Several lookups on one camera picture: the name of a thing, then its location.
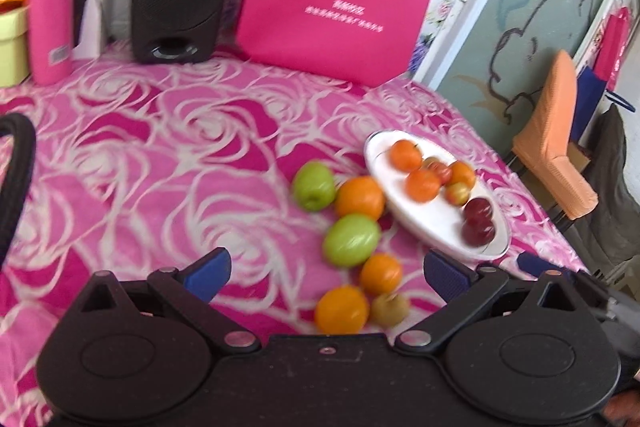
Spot white ceramic plate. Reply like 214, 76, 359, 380
363, 130, 511, 261

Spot yellow orange mandarin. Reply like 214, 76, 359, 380
314, 285, 370, 335

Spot red tomato-like fruit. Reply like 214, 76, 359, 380
422, 156, 452, 185

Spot orange chair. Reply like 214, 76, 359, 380
511, 50, 599, 221

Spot green apple near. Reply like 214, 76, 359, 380
322, 213, 381, 269

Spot small brownish green fruit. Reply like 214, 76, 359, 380
370, 294, 410, 329

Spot red yellow small fruit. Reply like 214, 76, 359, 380
445, 182, 471, 207

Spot black cable loop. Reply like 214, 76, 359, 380
0, 111, 38, 266

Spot green apple far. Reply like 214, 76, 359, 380
292, 160, 336, 212

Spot dark red plum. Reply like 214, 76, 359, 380
462, 217, 496, 247
462, 197, 494, 221

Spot small orange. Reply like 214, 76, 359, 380
405, 169, 442, 204
387, 139, 423, 173

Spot pink thermos bottle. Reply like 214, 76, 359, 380
28, 0, 74, 86

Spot orange beside far apple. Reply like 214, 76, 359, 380
334, 176, 385, 221

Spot orange under plate edge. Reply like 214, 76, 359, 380
359, 253, 402, 297

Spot light green cardboard box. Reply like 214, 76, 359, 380
0, 6, 29, 88

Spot green apple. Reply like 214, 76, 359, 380
322, 213, 381, 269
292, 160, 336, 212

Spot large front orange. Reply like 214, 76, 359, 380
449, 160, 476, 190

